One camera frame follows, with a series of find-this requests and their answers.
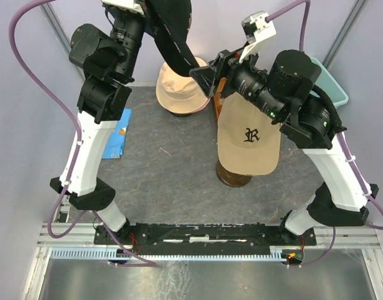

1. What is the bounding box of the beige bucket hat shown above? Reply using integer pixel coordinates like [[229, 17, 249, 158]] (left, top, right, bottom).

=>
[[156, 62, 210, 114]]

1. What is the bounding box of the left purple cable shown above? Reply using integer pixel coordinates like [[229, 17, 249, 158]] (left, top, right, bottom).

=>
[[9, 0, 158, 267]]

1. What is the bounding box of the pink bucket hat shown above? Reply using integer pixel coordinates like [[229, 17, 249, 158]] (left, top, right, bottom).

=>
[[191, 96, 211, 114]]

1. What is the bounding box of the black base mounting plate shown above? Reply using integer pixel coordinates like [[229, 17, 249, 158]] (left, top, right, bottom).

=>
[[94, 222, 317, 256]]

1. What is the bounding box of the black baseball cap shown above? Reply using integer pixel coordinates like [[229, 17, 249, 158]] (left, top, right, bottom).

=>
[[145, 0, 198, 77]]

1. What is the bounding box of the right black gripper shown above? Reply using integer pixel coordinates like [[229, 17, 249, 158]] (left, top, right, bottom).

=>
[[190, 41, 286, 121]]

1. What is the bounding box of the teal plastic bin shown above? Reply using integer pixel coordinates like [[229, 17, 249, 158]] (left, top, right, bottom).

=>
[[310, 57, 349, 108]]

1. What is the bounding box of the beige mannequin head stand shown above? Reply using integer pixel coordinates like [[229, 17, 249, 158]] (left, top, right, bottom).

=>
[[215, 161, 252, 188]]

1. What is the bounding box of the black smiley bucket hat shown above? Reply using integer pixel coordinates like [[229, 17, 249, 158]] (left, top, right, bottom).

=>
[[170, 112, 192, 118]]

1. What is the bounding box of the tan baseball cap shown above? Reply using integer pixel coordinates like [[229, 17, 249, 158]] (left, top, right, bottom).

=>
[[217, 93, 281, 176]]

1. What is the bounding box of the wooden compartment tray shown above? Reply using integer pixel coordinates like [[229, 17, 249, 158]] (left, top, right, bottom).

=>
[[212, 77, 227, 120]]

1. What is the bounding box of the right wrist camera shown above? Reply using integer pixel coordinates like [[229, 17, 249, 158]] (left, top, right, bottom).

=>
[[239, 11, 276, 63]]

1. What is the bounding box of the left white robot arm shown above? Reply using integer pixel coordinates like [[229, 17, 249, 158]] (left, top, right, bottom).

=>
[[50, 1, 146, 244]]

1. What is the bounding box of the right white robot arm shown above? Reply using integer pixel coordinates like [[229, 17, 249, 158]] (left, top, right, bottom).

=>
[[190, 49, 379, 244]]

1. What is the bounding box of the blue patterned cloth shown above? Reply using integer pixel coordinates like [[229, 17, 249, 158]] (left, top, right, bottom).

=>
[[102, 108, 133, 159]]

